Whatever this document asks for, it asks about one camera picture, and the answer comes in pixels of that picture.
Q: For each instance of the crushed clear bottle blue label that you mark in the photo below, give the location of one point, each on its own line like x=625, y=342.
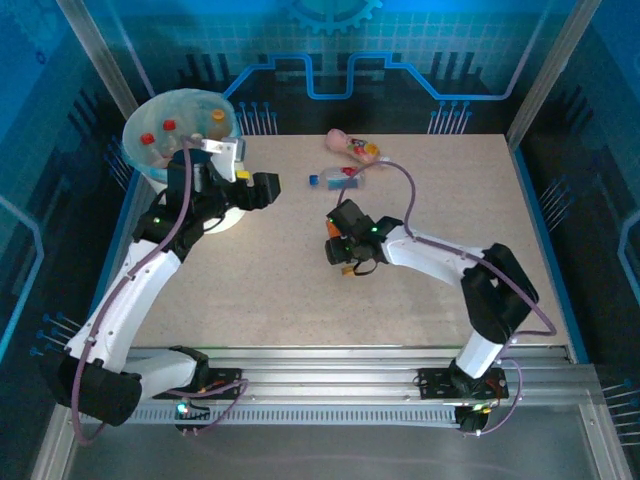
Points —
x=345, y=181

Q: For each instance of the pink peach drink bottle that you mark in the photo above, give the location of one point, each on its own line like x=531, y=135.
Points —
x=350, y=145

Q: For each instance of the clear cola bottle red cap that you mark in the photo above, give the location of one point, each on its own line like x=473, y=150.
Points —
x=170, y=125

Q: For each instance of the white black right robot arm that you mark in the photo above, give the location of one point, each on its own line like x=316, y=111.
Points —
x=425, y=252

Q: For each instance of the white waste bin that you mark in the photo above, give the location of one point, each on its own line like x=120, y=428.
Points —
x=230, y=220

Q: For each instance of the grey metal front tray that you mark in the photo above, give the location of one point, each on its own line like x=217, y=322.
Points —
x=325, y=455

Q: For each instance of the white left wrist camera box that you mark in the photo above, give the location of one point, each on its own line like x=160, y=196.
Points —
x=227, y=150

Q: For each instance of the aluminium mounting rail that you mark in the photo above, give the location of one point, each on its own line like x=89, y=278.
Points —
x=325, y=375

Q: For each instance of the aluminium left frame post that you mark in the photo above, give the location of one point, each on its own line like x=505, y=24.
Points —
x=100, y=55

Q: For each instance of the aluminium frame post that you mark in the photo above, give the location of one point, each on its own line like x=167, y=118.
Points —
x=100, y=55
x=550, y=70

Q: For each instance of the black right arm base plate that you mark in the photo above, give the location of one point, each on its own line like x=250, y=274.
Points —
x=435, y=382

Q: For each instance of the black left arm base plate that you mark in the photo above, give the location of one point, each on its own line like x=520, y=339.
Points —
x=225, y=375

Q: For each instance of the aluminium right frame post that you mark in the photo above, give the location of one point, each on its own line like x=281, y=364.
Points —
x=550, y=70

